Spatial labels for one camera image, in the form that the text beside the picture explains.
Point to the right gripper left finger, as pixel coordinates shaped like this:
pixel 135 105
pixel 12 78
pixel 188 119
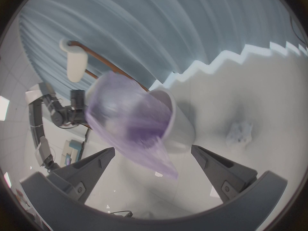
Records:
pixel 86 174

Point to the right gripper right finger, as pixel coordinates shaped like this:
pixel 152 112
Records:
pixel 221 176

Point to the white paper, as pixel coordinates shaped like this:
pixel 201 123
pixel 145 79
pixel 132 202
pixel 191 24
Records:
pixel 239 133

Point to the purple plastic bag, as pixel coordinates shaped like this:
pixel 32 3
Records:
pixel 120 105

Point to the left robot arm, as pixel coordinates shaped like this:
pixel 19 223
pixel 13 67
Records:
pixel 57 114

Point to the white trash bin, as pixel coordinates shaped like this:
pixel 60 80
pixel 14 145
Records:
pixel 182 129

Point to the white padded wooden chair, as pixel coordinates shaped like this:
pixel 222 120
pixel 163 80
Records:
pixel 75 64

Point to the pale blue curtain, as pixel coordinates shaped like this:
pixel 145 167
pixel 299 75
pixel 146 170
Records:
pixel 144 32

